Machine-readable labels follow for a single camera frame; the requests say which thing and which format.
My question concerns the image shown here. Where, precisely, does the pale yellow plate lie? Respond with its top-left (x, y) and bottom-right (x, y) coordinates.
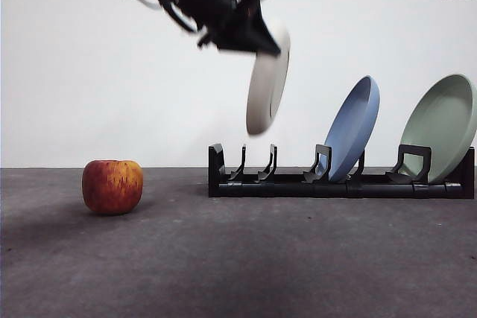
top-left (244, 19), bottom-right (291, 136)

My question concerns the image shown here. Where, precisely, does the red yellow apple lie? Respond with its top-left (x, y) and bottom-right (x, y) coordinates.
top-left (81, 159), bottom-right (145, 216)

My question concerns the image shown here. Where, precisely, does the blue plate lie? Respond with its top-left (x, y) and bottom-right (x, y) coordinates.
top-left (323, 75), bottom-right (382, 182)

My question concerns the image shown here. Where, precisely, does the black plate rack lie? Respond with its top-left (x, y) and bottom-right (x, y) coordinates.
top-left (207, 142), bottom-right (476, 200)

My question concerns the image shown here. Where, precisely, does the green plate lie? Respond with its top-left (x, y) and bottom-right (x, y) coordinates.
top-left (398, 74), bottom-right (477, 185)

